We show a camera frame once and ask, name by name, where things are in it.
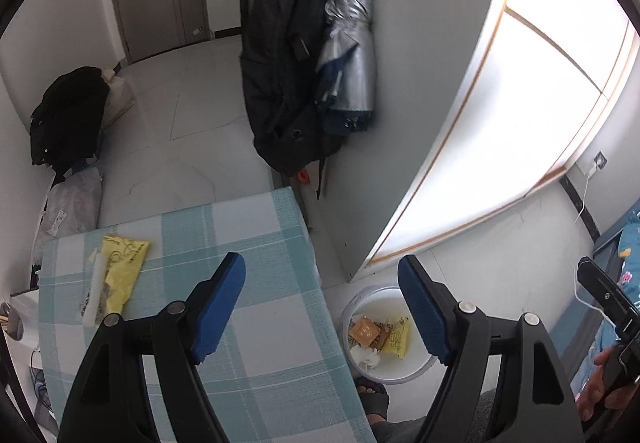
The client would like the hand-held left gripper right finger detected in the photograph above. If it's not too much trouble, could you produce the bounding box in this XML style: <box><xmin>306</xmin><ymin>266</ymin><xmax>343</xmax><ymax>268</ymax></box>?
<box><xmin>397</xmin><ymin>254</ymin><xmax>586</xmax><ymax>443</ymax></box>

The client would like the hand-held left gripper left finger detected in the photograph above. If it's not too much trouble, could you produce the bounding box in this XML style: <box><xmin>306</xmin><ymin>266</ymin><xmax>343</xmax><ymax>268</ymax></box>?
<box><xmin>57</xmin><ymin>251</ymin><xmax>247</xmax><ymax>443</ymax></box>

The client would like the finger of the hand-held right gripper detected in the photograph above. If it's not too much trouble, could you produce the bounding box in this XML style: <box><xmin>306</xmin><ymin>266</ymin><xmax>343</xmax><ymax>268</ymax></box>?
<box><xmin>576</xmin><ymin>257</ymin><xmax>640</xmax><ymax>339</ymax></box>

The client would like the yellow clear bread wrapper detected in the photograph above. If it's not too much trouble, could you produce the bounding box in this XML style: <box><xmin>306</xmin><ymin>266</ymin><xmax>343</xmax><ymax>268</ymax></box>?
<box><xmin>382</xmin><ymin>315</ymin><xmax>412</xmax><ymax>358</ymax></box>
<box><xmin>75</xmin><ymin>234</ymin><xmax>151</xmax><ymax>324</ymax></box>

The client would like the white plastic bin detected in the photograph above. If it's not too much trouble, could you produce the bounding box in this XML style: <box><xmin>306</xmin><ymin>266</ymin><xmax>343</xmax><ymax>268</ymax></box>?
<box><xmin>340</xmin><ymin>286</ymin><xmax>437</xmax><ymax>386</ymax></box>

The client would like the white tissue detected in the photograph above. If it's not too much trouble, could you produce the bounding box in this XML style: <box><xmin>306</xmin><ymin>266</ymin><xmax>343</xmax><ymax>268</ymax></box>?
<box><xmin>350</xmin><ymin>345</ymin><xmax>383</xmax><ymax>369</ymax></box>

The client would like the white gauze roll package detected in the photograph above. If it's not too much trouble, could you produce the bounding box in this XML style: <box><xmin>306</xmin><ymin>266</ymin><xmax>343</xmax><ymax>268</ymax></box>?
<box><xmin>82</xmin><ymin>248</ymin><xmax>108</xmax><ymax>326</ymax></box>

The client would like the person's right hand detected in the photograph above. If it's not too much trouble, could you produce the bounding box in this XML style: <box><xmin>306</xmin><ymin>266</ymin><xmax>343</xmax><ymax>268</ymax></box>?
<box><xmin>575</xmin><ymin>345</ymin><xmax>633</xmax><ymax>424</ymax></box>

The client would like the blue bed sheet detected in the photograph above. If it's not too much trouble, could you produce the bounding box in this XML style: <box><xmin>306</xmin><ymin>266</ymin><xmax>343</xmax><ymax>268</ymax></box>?
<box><xmin>570</xmin><ymin>200</ymin><xmax>640</xmax><ymax>399</ymax></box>

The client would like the blue checked tablecloth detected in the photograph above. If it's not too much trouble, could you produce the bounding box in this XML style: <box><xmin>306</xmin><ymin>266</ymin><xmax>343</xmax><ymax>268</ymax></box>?
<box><xmin>39</xmin><ymin>187</ymin><xmax>376</xmax><ymax>443</ymax></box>

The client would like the black slipper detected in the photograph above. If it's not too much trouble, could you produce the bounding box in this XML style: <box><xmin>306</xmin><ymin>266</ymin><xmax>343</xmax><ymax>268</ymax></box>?
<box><xmin>352</xmin><ymin>375</ymin><xmax>391</xmax><ymax>424</ymax></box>

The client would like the grey plastic bag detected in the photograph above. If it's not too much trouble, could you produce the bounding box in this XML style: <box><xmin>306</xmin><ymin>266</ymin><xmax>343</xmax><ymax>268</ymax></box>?
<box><xmin>31</xmin><ymin>168</ymin><xmax>103</xmax><ymax>264</ymax></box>

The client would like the white box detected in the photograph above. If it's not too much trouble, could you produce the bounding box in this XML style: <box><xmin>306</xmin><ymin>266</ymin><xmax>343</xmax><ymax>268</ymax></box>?
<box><xmin>9</xmin><ymin>288</ymin><xmax>43</xmax><ymax>324</ymax></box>

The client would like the bright window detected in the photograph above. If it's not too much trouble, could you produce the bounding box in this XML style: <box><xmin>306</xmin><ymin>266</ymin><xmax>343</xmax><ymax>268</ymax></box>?
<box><xmin>364</xmin><ymin>0</ymin><xmax>640</xmax><ymax>270</ymax></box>

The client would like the grey cup with wooden sticks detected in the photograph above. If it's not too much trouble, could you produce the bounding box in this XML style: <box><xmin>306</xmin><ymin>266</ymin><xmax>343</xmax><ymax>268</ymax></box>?
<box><xmin>0</xmin><ymin>302</ymin><xmax>25</xmax><ymax>341</ymax></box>

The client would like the white cloth bag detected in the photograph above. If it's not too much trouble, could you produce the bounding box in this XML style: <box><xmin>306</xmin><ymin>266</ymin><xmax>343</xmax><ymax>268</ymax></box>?
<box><xmin>100</xmin><ymin>68</ymin><xmax>137</xmax><ymax>130</ymax></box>

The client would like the black backpack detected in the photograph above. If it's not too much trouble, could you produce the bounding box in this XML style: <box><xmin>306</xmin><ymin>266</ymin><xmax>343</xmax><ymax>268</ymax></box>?
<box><xmin>241</xmin><ymin>0</ymin><xmax>361</xmax><ymax>176</ymax></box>

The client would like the black jacket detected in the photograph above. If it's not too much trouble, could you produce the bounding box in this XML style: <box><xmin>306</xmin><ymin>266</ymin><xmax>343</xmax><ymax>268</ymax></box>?
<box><xmin>29</xmin><ymin>66</ymin><xmax>111</xmax><ymax>174</ymax></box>

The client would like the silver folded umbrella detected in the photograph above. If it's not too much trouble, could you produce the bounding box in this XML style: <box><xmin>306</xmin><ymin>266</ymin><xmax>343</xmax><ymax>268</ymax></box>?
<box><xmin>314</xmin><ymin>0</ymin><xmax>377</xmax><ymax>132</ymax></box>

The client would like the white charging cable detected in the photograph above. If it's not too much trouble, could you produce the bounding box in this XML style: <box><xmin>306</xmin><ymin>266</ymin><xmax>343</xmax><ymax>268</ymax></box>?
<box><xmin>572</xmin><ymin>168</ymin><xmax>608</xmax><ymax>319</ymax></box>

